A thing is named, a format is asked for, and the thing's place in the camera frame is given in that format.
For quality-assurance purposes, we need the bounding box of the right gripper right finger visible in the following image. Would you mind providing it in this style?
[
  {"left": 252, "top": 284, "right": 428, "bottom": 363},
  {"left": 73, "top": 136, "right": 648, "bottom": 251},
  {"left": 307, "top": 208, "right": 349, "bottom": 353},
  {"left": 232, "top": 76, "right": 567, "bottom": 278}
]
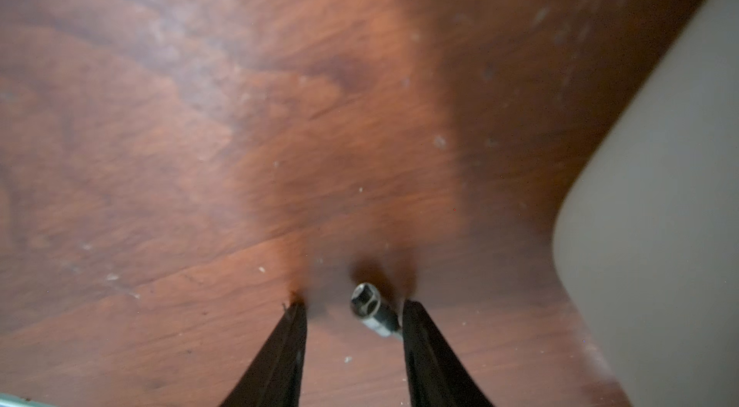
[{"left": 402, "top": 300, "right": 493, "bottom": 407}]

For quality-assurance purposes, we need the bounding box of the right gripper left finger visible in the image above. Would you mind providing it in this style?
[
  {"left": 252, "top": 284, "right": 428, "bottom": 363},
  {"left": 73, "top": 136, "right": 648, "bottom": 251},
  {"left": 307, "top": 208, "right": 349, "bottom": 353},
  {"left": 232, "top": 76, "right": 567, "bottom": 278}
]
[{"left": 221, "top": 301, "right": 307, "bottom": 407}]

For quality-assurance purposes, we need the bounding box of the silver bit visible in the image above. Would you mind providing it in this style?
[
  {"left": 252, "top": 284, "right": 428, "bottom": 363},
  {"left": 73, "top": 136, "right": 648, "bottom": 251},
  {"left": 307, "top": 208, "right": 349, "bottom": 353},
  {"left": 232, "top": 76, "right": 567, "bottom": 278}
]
[{"left": 350, "top": 282, "right": 401, "bottom": 339}]

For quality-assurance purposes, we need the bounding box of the white rectangular storage box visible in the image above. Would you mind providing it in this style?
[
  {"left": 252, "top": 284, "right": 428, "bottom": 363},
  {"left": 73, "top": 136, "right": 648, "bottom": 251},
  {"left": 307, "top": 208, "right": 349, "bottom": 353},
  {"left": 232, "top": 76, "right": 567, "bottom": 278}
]
[{"left": 553, "top": 0, "right": 738, "bottom": 406}]

